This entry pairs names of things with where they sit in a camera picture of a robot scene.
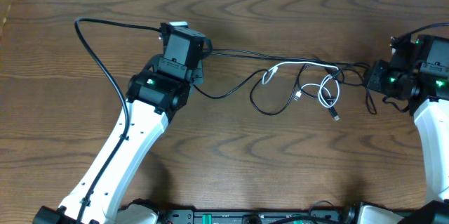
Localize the black USB cable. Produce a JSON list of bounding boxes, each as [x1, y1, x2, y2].
[[206, 48, 378, 122], [192, 62, 373, 117]]

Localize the white USB cable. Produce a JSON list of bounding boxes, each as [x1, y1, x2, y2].
[[261, 60, 341, 109]]

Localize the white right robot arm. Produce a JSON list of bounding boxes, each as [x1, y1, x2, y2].
[[354, 34, 448, 223]]

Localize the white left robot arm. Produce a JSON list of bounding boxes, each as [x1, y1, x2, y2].
[[33, 55, 203, 224]]

